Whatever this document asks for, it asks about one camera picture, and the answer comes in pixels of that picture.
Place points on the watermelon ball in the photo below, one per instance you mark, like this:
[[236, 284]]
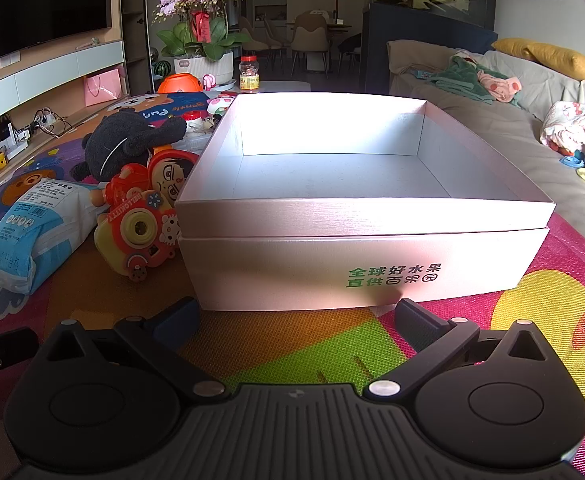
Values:
[[163, 70]]

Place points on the wooden media wall unit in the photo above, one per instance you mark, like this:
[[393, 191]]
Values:
[[47, 67]]

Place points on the pink cloth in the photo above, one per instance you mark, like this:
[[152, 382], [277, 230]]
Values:
[[500, 86]]

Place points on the black television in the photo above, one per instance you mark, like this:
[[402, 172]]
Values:
[[32, 5]]

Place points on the dark blue cabinet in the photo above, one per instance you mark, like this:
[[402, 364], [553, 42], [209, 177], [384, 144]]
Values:
[[412, 30]]

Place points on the black router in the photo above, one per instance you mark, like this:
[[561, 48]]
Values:
[[3, 128]]

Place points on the orange helmet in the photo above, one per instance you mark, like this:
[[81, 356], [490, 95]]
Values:
[[180, 83]]

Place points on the dining table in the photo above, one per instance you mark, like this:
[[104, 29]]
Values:
[[340, 26]]

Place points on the silver cardboard box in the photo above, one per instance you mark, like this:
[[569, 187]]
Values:
[[322, 260]]

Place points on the blue white tissue pack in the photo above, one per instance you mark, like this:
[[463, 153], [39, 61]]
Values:
[[32, 230]]

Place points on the black plush toy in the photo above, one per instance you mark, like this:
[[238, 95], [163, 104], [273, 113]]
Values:
[[122, 145]]

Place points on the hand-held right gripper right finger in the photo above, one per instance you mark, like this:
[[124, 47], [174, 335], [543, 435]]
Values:
[[417, 322]]

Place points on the cartoon face toy figure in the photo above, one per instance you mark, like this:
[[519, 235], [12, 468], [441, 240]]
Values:
[[175, 175]]

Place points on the potted pink orchid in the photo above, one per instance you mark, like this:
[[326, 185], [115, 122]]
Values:
[[205, 65]]

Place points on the green cloth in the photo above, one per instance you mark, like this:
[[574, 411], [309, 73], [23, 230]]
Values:
[[462, 80]]

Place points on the small blue toy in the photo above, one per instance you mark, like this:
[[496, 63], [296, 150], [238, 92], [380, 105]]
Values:
[[572, 160]]

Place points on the red yellow toy camera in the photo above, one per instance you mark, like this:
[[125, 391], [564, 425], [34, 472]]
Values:
[[135, 230]]

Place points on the grey sofa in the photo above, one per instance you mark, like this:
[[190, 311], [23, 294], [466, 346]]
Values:
[[502, 125]]

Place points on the beige dining chair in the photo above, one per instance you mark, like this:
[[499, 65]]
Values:
[[273, 35], [308, 37]]

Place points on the red lidded candy jar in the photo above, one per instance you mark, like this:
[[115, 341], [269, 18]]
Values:
[[249, 77]]

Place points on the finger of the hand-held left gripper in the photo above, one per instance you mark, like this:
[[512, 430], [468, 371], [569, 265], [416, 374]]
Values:
[[2, 347]]

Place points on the pink white small toy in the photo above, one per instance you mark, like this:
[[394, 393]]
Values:
[[209, 81]]

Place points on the colourful cartoon desktop mat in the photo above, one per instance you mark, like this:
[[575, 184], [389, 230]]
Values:
[[297, 350]]

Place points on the yellow pillow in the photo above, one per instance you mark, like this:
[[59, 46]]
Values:
[[552, 57]]

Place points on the mushroom toy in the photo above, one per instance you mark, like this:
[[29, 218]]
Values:
[[221, 104]]

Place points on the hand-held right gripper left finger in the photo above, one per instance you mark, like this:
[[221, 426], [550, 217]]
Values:
[[175, 321]]

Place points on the pink paper bag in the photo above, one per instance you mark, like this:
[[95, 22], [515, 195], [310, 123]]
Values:
[[103, 87]]

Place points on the white printed blanket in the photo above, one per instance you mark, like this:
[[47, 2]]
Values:
[[582, 130]]

